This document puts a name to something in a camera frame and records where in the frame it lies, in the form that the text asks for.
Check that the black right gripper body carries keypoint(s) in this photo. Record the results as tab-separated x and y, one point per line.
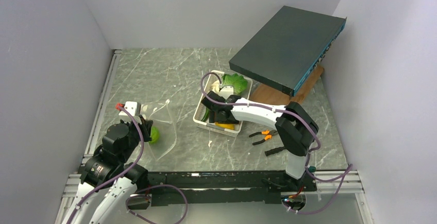
214	118

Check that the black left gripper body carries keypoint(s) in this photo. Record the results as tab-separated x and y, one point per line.
135	139

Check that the yellow lemon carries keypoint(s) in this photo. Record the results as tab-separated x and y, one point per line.
225	126

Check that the light green round fruit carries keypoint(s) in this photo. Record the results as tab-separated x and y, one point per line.
154	135

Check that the polka dot zip top bag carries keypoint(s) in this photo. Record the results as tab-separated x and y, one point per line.
162	114

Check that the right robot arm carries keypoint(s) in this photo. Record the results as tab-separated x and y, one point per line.
296	129

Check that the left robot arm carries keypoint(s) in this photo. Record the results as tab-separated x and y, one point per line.
107	180

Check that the dark green cucumber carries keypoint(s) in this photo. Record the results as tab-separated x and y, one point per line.
205	116

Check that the white garlic cluster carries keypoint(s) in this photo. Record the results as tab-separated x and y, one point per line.
215	87

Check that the green white cabbage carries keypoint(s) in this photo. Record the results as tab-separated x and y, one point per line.
238	82

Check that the white perforated plastic basket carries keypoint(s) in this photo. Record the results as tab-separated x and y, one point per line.
201	109

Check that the wooden cutting board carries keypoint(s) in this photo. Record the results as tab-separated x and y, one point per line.
267	95

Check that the black hammer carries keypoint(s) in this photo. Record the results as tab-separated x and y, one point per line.
274	151

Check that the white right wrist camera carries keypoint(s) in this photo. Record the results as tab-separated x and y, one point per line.
226	91

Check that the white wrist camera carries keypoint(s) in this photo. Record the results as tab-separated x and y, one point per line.
132	107
226	91

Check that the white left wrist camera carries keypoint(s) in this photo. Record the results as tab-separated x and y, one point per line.
132	107

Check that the aluminium frame profile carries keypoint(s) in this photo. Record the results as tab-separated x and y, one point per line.
73	179

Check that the dark network switch box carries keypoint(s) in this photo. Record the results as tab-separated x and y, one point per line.
286	50

